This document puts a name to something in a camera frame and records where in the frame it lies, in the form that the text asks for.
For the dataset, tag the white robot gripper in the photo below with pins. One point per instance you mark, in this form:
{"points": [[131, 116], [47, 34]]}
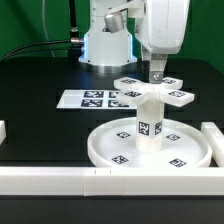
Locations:
{"points": [[161, 31]]}

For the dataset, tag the white cross-shaped table base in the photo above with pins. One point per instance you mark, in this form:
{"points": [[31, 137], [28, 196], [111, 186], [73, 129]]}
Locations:
{"points": [[134, 92]]}

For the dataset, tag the white round table top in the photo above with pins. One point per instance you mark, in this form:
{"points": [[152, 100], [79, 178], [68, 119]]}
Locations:
{"points": [[113, 144]]}

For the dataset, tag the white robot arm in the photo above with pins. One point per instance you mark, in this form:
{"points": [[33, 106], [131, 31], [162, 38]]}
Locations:
{"points": [[108, 52]]}

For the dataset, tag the white marker sheet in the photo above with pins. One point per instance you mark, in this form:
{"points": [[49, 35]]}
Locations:
{"points": [[91, 99]]}

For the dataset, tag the white right fence block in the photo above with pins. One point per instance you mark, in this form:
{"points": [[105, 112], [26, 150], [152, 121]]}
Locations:
{"points": [[215, 139]]}

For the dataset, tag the white fence block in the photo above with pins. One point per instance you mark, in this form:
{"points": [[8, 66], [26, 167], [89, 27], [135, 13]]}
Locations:
{"points": [[215, 139], [2, 131]]}

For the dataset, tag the white front fence bar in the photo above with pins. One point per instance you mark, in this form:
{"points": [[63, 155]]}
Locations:
{"points": [[82, 181]]}

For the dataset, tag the white left fence block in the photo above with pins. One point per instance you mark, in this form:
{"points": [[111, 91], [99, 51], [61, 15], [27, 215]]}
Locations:
{"points": [[2, 131]]}

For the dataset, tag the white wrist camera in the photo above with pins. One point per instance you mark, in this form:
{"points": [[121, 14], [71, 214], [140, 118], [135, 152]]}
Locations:
{"points": [[115, 16]]}

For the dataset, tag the black vertical cable connector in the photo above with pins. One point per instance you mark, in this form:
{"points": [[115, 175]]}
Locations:
{"points": [[74, 34]]}

